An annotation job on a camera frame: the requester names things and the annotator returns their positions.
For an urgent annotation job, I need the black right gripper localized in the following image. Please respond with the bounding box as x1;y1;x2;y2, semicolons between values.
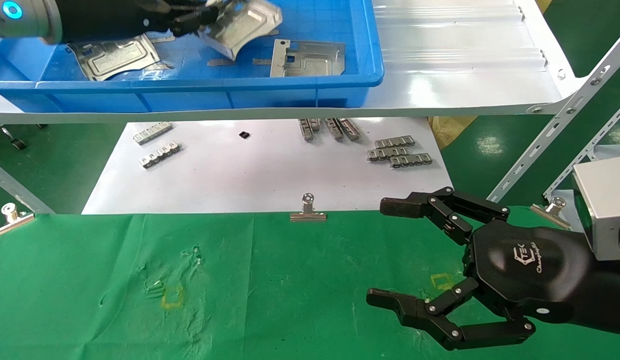
366;186;594;351

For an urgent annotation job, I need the silver binder clip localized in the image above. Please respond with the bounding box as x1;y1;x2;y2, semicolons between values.
0;202;36;238
290;193;328;223
530;196;573;231

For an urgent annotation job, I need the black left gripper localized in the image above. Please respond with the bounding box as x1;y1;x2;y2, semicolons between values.
56;0;220;45

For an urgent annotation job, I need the slotted sheet metal part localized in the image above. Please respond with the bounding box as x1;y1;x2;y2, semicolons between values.
67;34;162;82

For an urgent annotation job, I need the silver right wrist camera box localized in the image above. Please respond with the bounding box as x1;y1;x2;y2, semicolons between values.
571;156;620;263

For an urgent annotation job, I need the white ribbed plastic sheet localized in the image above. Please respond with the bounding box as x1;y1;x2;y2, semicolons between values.
372;0;548;76

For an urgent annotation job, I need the white metal shelf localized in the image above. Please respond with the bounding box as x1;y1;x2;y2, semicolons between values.
0;0;588;125

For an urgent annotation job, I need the white floor sheet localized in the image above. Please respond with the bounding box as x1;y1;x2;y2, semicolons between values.
82;118;454;215

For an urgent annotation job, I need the blue plastic bin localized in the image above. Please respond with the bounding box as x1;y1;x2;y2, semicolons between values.
0;0;385;115

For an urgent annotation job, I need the bent sheet metal part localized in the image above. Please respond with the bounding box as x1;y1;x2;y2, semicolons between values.
197;0;283;62

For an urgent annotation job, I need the green table cloth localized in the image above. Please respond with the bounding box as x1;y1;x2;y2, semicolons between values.
0;206;620;360

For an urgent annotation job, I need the flat embossed sheet metal part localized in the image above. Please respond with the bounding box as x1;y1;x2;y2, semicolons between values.
270;39;347;79

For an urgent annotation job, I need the yellow woven sack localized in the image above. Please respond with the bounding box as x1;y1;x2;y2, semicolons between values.
429;117;477;151

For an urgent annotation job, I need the perforated white rack strut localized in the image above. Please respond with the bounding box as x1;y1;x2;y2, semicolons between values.
542;98;620;201
487;26;620;203

